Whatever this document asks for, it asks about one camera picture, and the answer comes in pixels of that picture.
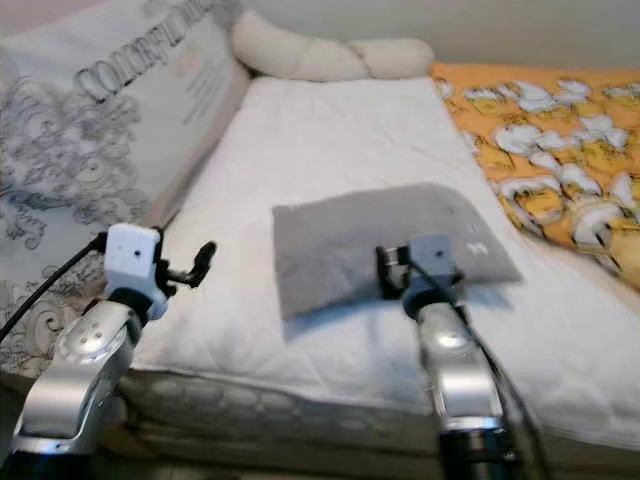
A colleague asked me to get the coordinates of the grey bear face pillow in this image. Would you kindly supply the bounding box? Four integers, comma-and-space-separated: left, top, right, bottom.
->
271, 182, 525, 322

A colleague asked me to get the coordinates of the yellow cartoon egg blanket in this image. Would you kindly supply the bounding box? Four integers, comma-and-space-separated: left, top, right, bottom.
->
427, 61, 640, 293

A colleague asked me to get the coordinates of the white quilted mattress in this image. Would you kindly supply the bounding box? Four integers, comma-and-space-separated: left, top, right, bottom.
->
128, 75, 640, 453

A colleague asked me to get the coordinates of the grey patterned printed headboard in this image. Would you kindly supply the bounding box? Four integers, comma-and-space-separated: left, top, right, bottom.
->
0, 0, 252, 379

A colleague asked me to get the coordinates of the beige bed base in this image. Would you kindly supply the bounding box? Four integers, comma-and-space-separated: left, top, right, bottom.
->
120, 425, 640, 480

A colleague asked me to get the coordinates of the beige bolster pillow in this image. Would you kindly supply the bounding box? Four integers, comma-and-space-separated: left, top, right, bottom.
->
229, 9, 437, 84

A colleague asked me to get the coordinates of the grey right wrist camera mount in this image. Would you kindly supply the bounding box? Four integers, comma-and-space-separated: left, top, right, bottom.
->
400, 232, 463, 303

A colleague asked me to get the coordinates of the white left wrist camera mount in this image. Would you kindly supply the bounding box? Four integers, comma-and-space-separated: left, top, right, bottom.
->
104, 222, 167, 321

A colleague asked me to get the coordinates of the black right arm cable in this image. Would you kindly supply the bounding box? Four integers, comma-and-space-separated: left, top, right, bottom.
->
418, 258, 553, 480

